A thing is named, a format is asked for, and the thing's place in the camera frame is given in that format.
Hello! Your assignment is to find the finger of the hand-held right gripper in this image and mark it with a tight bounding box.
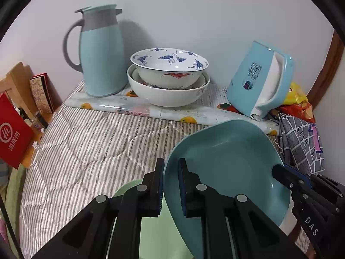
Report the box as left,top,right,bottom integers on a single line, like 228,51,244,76
283,164,345,203
272,163,339,217

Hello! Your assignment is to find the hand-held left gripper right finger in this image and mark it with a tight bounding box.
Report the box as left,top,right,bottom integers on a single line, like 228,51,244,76
177,158,308,259

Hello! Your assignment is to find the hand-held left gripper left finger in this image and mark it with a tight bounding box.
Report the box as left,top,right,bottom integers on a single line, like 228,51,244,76
32,158,165,259

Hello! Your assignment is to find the light green plate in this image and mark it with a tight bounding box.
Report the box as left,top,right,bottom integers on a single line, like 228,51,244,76
112,178,200,259

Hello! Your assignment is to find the teal ceramic plate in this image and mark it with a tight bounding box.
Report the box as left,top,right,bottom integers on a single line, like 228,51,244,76
163,119,293,259

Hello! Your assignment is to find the grey checked cloth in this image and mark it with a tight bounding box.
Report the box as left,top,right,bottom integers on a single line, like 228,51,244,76
270,111,325,176

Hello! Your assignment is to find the pink card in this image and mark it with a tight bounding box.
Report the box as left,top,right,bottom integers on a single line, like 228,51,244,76
310,124,322,152

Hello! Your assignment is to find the red snack bag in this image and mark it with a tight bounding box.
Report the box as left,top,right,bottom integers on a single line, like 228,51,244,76
278,101,316,123

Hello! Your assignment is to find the grey striped quilt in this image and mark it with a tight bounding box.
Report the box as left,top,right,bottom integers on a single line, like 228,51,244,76
23,105,310,259

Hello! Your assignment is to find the fruit print oilcloth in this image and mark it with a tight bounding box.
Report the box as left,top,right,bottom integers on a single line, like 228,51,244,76
65,82,281,135

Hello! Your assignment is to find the yellow snack bag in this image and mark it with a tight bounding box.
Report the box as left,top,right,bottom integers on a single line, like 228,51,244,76
282,82,308,106

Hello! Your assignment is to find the large white bowl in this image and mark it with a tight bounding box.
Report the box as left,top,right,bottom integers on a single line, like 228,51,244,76
127,64,211,107

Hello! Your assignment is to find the light blue tissue pack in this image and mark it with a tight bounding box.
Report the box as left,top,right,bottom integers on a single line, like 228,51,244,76
226,40,294,119

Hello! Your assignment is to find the medium white porcelain bowl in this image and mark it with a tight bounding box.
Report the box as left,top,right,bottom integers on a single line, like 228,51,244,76
131,67,207,90

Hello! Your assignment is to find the crane print porcelain bowl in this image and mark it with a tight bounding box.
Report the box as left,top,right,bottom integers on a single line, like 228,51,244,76
130,48,209,90

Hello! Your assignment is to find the wooden side table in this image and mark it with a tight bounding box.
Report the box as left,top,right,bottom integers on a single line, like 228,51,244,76
22,105,61,168

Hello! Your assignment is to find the small black bottle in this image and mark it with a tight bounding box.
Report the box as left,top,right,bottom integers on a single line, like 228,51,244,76
34,112,49,128

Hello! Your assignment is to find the light blue thermos jug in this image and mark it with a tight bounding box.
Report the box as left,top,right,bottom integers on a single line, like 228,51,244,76
63,4,128,98

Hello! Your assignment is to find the green bedsheet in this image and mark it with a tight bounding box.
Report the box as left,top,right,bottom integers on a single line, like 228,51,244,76
0,164,27,249

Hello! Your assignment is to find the patterned kraft gift box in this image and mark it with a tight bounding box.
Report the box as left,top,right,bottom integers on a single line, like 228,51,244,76
29,73,62,114

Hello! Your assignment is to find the red paper bag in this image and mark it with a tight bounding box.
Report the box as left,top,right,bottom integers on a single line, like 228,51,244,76
0,93,35,169

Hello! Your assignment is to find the brown paper bag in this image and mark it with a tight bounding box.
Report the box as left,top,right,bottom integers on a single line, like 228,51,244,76
0,62,38,114

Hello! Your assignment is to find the brown wooden door frame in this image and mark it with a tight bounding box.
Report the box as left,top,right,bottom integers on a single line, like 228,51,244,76
307,30,345,108

